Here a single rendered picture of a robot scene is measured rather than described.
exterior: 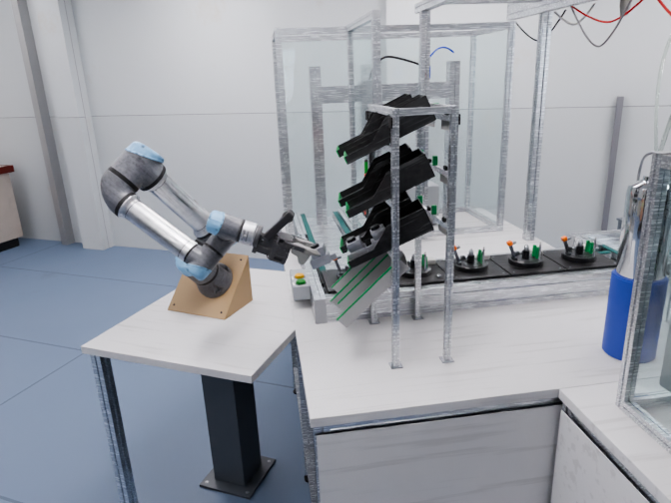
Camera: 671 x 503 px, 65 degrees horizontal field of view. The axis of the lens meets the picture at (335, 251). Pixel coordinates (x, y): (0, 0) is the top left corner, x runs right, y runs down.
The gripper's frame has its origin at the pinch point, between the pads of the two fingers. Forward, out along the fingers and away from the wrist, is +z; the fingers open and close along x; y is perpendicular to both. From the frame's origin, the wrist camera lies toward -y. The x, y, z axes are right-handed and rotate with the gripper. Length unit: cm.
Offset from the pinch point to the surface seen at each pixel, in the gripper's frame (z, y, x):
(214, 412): -18, 98, -36
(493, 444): 67, 32, 27
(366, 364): 26.9, 29.4, 8.1
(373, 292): 20.5, 5.4, 7.1
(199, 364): -25, 49, 6
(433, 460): 51, 41, 30
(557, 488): 91, 39, 28
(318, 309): 8.6, 30.0, -22.5
